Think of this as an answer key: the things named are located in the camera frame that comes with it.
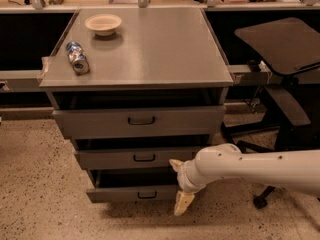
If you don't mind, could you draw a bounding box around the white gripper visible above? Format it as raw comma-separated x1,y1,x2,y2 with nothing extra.
169,159,207,216

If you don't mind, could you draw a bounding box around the grey bottom drawer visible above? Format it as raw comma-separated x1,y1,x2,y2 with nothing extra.
86,167,178,203

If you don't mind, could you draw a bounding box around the grey drawer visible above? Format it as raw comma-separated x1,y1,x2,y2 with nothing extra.
74,135,209,169
53,96,225,139
86,167,178,203

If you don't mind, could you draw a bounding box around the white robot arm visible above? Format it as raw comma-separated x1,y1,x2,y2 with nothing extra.
169,143,320,216

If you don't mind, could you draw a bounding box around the grey middle drawer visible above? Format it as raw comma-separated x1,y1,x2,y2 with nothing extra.
74,135,209,169

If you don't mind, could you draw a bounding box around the grey drawer cabinet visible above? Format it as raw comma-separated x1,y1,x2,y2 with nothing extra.
38,6,234,185

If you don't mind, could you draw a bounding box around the grey top drawer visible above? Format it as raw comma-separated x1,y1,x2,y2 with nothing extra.
53,96,225,139

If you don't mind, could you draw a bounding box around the blue and silver can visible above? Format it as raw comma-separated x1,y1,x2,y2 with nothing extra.
66,41,90,75

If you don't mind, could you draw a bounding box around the black office chair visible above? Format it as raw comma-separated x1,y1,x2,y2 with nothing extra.
222,17,320,209

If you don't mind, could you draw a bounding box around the white paper bowl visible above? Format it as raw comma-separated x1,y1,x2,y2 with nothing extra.
85,14,122,36

